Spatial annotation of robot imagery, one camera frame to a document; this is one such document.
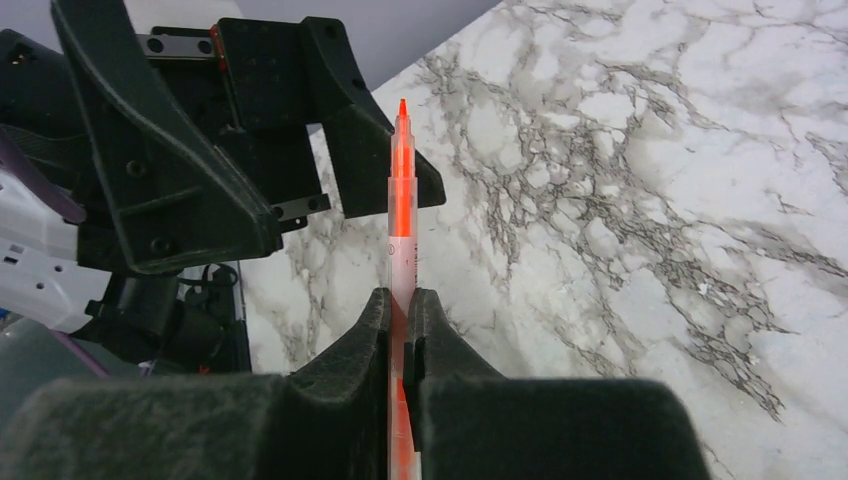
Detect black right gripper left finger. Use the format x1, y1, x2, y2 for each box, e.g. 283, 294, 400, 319
1, 288, 390, 479

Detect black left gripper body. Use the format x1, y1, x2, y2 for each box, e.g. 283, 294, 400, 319
1, 16, 329, 371

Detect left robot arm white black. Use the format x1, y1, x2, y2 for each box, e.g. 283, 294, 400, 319
1, 1, 395, 373

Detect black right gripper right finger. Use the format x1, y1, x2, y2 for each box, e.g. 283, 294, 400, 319
404, 289, 709, 479

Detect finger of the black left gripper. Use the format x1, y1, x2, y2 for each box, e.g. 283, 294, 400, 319
301, 16, 447, 220
51, 1, 282, 274

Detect orange translucent pen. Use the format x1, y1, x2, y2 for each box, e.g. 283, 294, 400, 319
388, 99, 420, 480

